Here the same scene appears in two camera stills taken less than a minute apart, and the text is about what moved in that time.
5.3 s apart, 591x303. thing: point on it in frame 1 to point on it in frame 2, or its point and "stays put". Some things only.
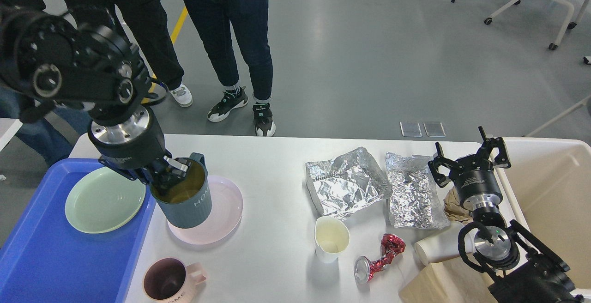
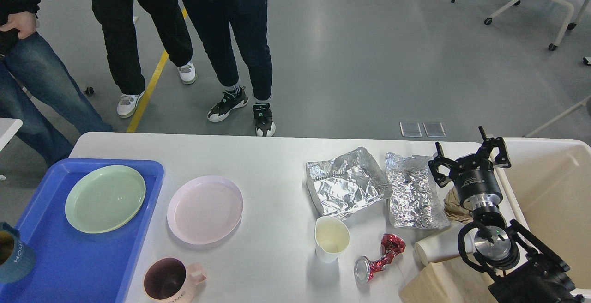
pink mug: x=168 y=280 stays put
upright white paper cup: x=331 y=237 stays put
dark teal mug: x=186 y=201 to x=17 y=260
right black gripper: x=476 y=183 stays put
